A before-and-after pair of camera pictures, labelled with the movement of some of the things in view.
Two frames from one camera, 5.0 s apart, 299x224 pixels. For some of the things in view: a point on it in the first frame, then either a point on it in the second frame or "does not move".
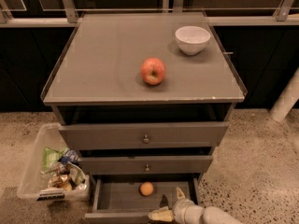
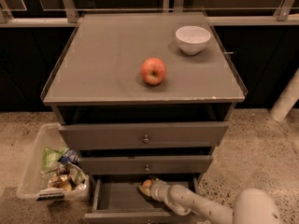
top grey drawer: [143, 135] does not move
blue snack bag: [70, 156] does not move
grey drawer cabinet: [144, 99] does not move
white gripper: [181, 209] → [158, 189]
